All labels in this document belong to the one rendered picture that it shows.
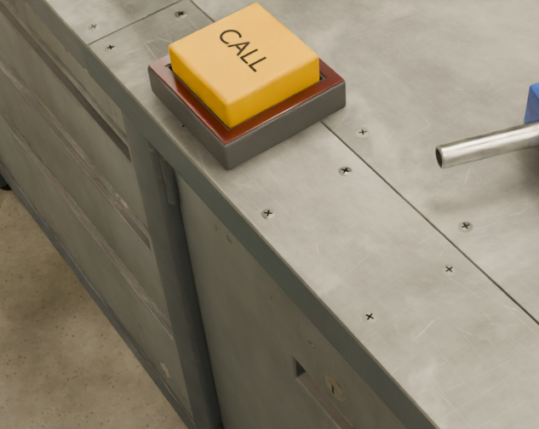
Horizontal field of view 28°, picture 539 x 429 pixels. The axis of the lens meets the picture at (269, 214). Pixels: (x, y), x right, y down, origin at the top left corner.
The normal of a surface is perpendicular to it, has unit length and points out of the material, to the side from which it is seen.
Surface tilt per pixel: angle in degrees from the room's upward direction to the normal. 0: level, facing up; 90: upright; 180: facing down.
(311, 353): 90
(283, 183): 0
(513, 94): 0
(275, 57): 0
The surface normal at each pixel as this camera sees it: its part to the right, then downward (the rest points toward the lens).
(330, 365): -0.82, 0.47
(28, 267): -0.07, -0.64
